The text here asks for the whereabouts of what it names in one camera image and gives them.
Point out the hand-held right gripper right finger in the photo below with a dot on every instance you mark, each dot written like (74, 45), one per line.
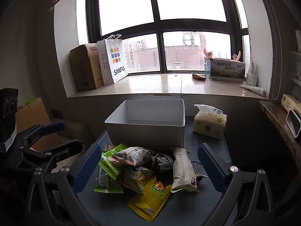
(211, 168)

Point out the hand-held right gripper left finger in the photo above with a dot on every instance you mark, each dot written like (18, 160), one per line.
(86, 170)

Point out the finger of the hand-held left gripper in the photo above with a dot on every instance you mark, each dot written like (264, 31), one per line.
(68, 147)
(53, 126)

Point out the light green snack packet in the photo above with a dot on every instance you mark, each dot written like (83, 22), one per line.
(103, 183)

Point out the long beige snack packet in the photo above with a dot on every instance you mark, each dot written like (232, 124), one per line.
(182, 169)

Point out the dark snack packet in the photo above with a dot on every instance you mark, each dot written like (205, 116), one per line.
(163, 162)

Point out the pale yellow puffed snack packet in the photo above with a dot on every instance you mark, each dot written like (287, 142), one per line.
(135, 179)

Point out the small white snack packet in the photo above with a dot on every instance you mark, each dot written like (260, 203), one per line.
(136, 155)

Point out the white cardboard box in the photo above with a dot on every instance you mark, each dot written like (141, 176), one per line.
(145, 127)

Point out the beige stool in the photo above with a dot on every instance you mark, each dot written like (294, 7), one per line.
(75, 131)

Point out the soft tissue pack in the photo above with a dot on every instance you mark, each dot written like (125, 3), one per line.
(209, 124)

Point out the brown cardboard box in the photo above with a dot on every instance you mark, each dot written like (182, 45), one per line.
(83, 70)

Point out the polka dot paper bag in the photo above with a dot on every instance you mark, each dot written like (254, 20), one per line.
(103, 63)

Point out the stone side counter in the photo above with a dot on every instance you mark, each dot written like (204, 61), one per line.
(279, 122)

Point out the white tube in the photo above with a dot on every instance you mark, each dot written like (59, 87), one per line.
(254, 90)

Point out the white paper shopping bag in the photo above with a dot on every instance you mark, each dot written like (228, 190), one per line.
(116, 58)

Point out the brown crumpled wrapper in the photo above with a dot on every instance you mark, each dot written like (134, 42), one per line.
(198, 76)

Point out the white rounded device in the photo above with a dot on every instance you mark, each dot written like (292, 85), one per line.
(295, 123)

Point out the printed blue carton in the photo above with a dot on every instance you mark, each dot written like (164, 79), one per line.
(225, 71)

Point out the marble windowsill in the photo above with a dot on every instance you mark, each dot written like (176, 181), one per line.
(160, 84)

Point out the white bottle on sill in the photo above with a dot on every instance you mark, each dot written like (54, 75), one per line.
(251, 77)

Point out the yellow tissue box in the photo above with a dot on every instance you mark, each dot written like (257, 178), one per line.
(289, 102)

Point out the pink plastic clip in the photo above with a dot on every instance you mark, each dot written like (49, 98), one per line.
(208, 53)
(237, 56)

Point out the clear plastic drawers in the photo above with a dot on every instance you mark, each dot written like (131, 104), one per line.
(295, 75)

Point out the black window frame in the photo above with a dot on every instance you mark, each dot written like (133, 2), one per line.
(157, 26)

